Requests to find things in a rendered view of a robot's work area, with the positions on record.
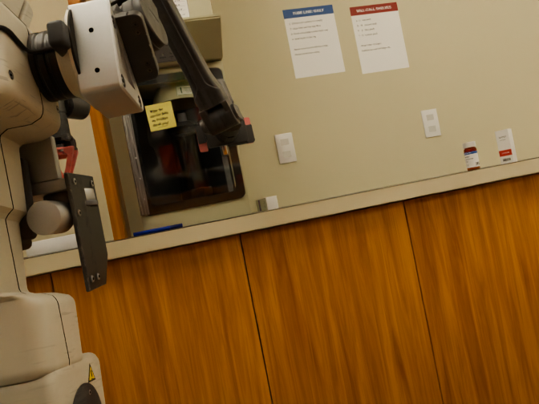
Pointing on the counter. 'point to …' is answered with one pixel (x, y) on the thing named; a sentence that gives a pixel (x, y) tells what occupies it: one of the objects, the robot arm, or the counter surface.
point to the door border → (135, 164)
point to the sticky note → (160, 116)
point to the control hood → (204, 37)
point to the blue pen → (157, 229)
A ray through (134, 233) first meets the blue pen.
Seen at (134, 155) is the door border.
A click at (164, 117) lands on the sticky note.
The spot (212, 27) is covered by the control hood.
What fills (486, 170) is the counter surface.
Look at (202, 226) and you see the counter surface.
